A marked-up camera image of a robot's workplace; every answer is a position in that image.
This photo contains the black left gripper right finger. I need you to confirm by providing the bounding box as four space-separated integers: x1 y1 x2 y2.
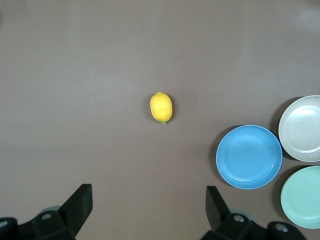
199 185 261 240

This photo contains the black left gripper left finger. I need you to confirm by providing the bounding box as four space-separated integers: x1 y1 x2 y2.
31 183 94 240

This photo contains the yellow lemon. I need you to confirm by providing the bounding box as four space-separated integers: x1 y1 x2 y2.
149 91 174 124

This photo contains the blue plate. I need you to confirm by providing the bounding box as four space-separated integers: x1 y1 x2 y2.
215 124 284 190

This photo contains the light green plate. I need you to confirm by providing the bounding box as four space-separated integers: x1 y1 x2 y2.
280 165 320 229

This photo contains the beige plate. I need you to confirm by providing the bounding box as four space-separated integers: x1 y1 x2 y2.
277 94 320 162

